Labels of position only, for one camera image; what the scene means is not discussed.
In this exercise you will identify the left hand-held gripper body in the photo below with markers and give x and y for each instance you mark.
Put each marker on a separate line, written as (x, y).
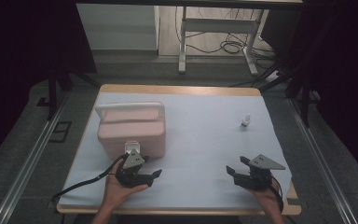
(133, 161)

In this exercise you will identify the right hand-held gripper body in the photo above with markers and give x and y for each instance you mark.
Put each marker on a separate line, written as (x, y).
(258, 177)

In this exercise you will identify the person's right hand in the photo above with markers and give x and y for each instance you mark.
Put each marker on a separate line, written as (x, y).
(270, 199)

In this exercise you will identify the person's left hand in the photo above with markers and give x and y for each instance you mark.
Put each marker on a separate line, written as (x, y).
(115, 191)

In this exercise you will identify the small white dropper bottle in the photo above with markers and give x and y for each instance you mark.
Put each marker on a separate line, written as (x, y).
(245, 122)

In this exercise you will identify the white table sheet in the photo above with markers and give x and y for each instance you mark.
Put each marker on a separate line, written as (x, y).
(199, 146)

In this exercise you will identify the wooden table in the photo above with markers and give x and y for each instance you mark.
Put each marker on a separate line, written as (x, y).
(180, 89)

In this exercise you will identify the black floor socket hatch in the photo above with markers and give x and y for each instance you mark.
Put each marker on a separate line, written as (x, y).
(60, 132)

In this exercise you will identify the black metal stand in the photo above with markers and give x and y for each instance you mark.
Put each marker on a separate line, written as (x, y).
(304, 96)
(52, 93)

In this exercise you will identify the white power strip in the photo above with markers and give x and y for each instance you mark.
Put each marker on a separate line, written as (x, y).
(273, 76)

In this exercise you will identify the white cabinet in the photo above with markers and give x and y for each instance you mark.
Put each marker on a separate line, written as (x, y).
(118, 28)

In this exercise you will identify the dark curtain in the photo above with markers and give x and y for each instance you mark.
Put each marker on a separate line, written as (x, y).
(345, 62)
(18, 46)

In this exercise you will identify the metal floor rail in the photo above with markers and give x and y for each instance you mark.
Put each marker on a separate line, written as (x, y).
(320, 161)
(24, 168)

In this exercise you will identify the white metal desk frame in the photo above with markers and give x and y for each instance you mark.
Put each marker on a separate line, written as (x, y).
(217, 25)

